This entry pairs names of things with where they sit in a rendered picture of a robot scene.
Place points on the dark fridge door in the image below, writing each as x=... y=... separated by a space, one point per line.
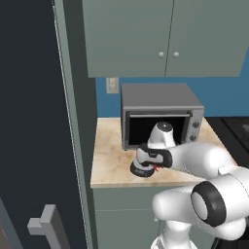
x=32 y=113

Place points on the beige wall socket plate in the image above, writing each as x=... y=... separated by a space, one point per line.
x=112 y=85

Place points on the grey toaster oven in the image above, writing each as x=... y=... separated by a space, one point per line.
x=155 y=97

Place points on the grey-green drawer front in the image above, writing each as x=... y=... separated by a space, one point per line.
x=123 y=198

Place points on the black hob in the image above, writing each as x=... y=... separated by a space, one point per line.
x=231 y=133

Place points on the grey-green lower cupboard door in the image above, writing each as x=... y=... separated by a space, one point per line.
x=126 y=230

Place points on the grey-green upper cupboard door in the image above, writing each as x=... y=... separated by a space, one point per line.
x=126 y=35
x=207 y=35

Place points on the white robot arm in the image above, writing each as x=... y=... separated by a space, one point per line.
x=207 y=159

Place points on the round grey cupboard knob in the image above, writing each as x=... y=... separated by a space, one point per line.
x=175 y=54
x=161 y=54

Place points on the grey-green fridge housing panel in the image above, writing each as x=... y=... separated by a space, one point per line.
x=82 y=107

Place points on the grey-green cupboard door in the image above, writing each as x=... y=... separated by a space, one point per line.
x=126 y=35
x=207 y=35
x=126 y=230

